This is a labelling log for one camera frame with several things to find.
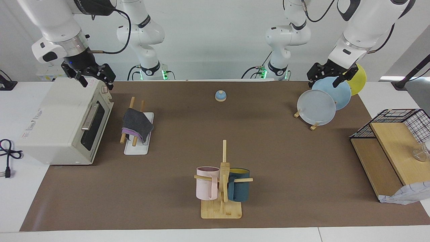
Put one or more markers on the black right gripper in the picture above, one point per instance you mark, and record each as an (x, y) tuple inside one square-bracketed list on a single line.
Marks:
[(84, 65)]

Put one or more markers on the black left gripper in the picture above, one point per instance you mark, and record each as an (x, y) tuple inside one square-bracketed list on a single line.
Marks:
[(331, 69)]

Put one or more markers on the purple square towel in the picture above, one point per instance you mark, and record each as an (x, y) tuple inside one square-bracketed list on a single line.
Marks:
[(137, 122)]

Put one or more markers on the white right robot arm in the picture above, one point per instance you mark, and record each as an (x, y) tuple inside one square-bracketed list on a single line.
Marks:
[(57, 27)]

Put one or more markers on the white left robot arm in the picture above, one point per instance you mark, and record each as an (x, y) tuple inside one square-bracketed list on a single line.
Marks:
[(366, 27)]

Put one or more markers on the wooden plate rack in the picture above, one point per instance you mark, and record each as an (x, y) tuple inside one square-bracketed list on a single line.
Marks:
[(314, 126)]

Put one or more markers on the white towel rack wooden bars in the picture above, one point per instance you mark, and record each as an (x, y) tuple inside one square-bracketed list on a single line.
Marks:
[(137, 149)]

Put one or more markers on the light blue plate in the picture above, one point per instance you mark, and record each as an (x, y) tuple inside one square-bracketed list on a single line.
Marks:
[(341, 95)]

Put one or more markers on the grey plate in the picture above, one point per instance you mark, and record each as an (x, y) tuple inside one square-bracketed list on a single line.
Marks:
[(317, 109)]

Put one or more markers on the yellow plate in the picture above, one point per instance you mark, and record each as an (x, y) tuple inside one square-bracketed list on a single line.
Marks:
[(360, 80)]

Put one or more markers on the beige toaster oven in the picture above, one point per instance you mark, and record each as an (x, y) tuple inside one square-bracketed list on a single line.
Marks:
[(57, 117)]

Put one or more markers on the white power strip box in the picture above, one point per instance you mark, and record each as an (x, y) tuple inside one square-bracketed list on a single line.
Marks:
[(42, 75)]

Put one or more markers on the brown table mat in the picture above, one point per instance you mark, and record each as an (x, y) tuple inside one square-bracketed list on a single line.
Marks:
[(285, 174)]

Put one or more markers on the blue call bell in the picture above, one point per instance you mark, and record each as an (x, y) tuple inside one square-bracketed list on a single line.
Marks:
[(220, 96)]

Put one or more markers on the clear glass beaker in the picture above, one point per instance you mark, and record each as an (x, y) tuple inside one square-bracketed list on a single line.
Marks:
[(421, 154)]

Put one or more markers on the dark teal mug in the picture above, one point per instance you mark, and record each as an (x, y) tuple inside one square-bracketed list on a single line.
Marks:
[(239, 190)]

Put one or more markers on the marble pattern paper sheet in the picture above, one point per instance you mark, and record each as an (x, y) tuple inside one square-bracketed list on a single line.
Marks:
[(406, 195)]

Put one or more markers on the pink mug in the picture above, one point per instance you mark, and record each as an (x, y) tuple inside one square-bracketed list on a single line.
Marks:
[(203, 188)]

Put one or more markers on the wooden mug tree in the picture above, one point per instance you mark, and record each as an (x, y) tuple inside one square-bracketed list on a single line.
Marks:
[(223, 208)]

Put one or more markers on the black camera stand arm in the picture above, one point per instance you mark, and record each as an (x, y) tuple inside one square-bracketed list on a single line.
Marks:
[(411, 72)]

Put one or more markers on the black clamp mount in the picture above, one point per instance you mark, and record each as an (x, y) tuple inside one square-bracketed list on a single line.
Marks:
[(6, 84)]

